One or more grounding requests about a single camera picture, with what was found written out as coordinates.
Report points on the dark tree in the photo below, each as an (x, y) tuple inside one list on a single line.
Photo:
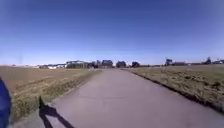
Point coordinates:
[(135, 64), (121, 64), (168, 62)]

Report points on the grey asphalt path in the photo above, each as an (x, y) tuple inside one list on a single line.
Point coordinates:
[(116, 100)]

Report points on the row of low buildings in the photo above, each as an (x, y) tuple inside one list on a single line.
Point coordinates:
[(75, 64)]

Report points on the low building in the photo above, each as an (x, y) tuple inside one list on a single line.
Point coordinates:
[(218, 62), (179, 63)]

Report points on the dry grass field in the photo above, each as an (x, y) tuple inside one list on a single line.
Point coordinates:
[(30, 80), (190, 78)]

